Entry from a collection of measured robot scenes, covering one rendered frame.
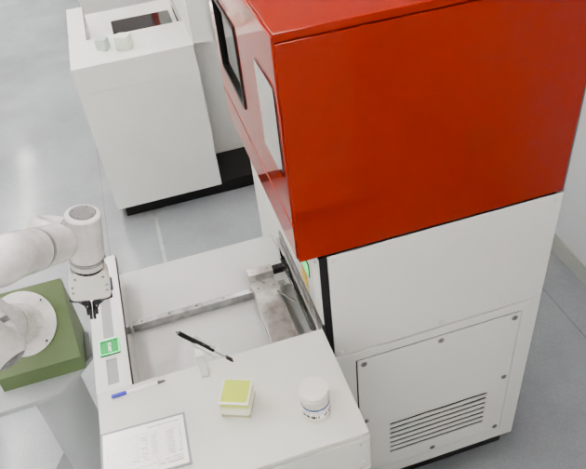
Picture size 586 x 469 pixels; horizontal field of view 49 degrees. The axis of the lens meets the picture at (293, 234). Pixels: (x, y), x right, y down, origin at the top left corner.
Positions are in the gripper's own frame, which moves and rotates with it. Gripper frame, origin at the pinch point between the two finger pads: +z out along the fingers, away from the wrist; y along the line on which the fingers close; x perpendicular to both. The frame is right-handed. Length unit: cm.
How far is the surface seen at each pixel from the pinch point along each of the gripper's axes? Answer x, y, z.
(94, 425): -12, 4, 65
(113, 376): 10.1, -3.6, 15.5
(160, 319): -17.0, -19.6, 23.6
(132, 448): 34.6, -6.3, 13.7
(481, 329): 15, -114, 13
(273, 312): -3, -52, 13
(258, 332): -3, -47, 20
